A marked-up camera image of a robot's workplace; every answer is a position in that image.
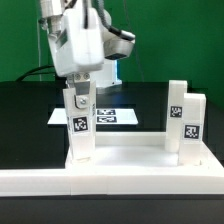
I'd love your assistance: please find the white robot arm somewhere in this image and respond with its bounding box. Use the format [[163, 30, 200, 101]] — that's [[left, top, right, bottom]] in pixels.
[[38, 0, 135, 109]]

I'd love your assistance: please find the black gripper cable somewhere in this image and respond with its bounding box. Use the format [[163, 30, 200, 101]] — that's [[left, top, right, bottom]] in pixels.
[[82, 0, 90, 29]]

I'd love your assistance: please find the grey thin cable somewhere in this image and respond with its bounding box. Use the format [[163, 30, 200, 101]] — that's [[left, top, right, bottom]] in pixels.
[[37, 19, 43, 82]]

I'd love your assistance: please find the white desk top tray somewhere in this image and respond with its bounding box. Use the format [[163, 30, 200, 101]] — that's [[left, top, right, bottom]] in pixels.
[[66, 132, 224, 171]]

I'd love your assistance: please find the fiducial marker sheet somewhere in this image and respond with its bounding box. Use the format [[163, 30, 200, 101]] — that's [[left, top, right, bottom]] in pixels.
[[48, 108, 138, 125]]

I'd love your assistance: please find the white L-shaped fence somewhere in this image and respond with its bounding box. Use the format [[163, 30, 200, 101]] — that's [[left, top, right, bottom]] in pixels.
[[0, 167, 224, 197]]

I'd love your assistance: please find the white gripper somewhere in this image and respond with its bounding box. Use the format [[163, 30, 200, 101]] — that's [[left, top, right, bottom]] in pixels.
[[48, 8, 104, 108]]

